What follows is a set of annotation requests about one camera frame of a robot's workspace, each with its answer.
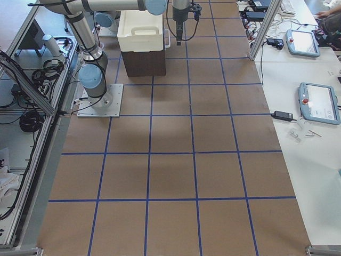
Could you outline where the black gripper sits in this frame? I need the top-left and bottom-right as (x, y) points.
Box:
(172, 0), (191, 46)

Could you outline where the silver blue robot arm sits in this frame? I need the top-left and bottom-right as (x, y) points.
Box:
(28, 0), (195, 114)

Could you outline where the white foam box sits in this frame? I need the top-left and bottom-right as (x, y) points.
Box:
(117, 10), (164, 52)

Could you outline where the dark brown wooden cabinet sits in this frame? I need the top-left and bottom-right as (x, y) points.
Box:
(121, 50), (166, 77)

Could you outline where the teach pendant far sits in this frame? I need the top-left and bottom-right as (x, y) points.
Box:
(286, 29), (320, 58)

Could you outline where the teach pendant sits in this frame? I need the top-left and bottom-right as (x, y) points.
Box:
(286, 29), (320, 58)
(298, 82), (340, 125)

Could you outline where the black power adapter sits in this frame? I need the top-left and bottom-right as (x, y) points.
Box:
(271, 110), (294, 122)

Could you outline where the brown paper table mat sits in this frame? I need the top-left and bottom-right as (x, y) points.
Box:
(37, 1), (309, 255)

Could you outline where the teach pendant near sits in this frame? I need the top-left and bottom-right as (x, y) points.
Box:
(298, 82), (340, 125)

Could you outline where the white crumpled cloth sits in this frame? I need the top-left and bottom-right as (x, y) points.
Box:
(0, 148), (21, 206)

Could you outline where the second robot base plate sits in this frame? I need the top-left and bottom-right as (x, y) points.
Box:
(99, 23), (118, 37)

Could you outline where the aluminium frame post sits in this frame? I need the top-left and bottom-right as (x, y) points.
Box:
(249, 0), (282, 61)

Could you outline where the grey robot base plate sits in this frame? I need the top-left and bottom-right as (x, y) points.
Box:
(76, 84), (124, 118)

